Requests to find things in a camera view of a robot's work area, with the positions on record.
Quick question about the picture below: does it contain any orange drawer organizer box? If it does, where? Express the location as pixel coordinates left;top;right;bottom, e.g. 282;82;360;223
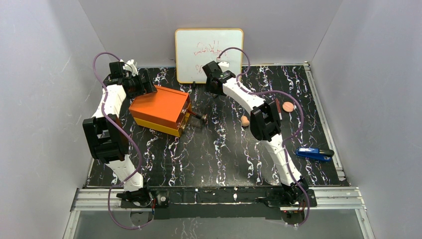
129;85;191;137

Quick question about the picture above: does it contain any beige gourd makeup sponge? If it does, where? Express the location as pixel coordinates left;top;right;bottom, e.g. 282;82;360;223
240;116;250;127

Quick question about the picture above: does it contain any small round pink puff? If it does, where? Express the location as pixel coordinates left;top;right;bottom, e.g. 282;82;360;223
282;102;295;113

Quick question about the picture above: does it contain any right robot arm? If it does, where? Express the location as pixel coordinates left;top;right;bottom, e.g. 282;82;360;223
202;61;309;204

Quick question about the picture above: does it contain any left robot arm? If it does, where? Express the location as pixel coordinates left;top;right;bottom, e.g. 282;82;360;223
83;59;157;204

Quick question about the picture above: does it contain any yellow-framed whiteboard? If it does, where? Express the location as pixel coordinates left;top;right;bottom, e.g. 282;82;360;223
175;28;244;84

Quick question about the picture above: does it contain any blue stapler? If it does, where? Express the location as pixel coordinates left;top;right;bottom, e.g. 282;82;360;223
295;147;335;162

